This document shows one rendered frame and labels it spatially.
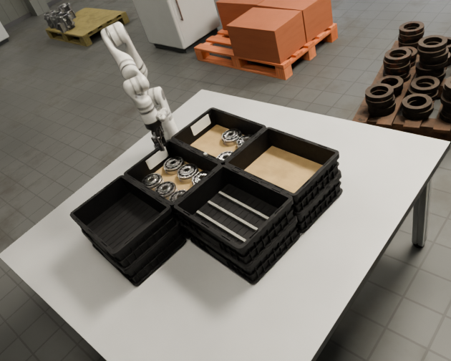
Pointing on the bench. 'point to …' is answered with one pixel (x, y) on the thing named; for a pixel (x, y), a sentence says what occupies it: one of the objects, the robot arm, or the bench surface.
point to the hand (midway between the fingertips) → (162, 144)
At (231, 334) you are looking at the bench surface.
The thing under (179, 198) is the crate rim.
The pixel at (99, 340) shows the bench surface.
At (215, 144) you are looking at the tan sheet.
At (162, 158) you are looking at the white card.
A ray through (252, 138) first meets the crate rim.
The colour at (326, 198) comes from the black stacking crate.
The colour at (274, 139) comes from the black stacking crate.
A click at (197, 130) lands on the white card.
